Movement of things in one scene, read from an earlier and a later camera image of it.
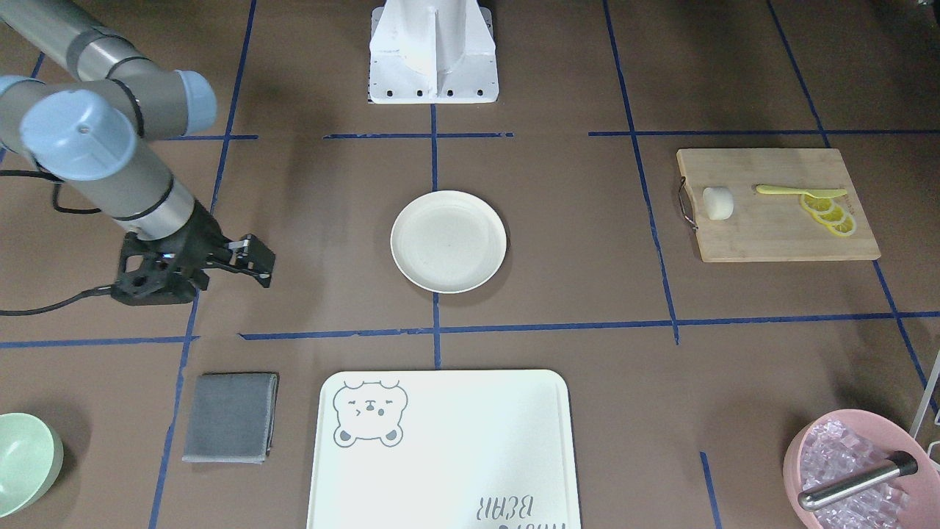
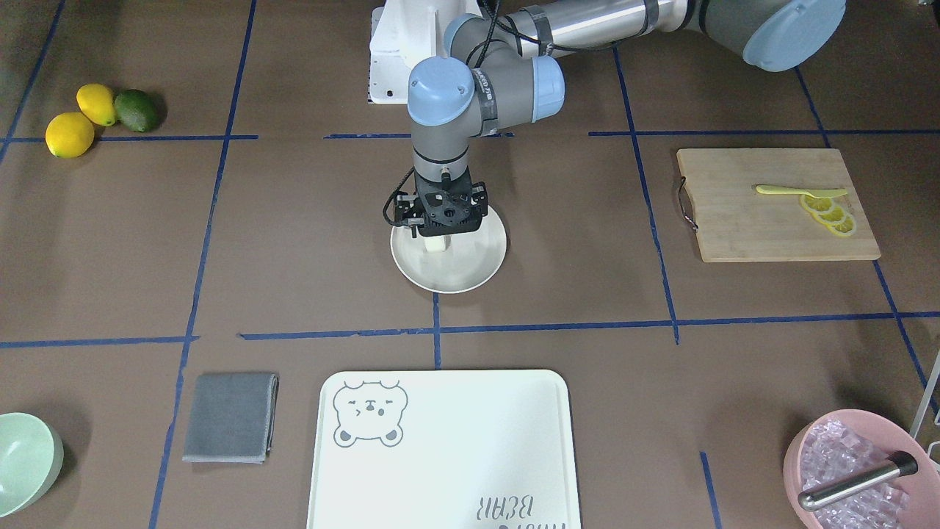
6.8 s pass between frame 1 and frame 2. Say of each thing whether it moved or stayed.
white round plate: stayed
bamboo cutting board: stayed
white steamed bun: moved
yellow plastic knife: stayed
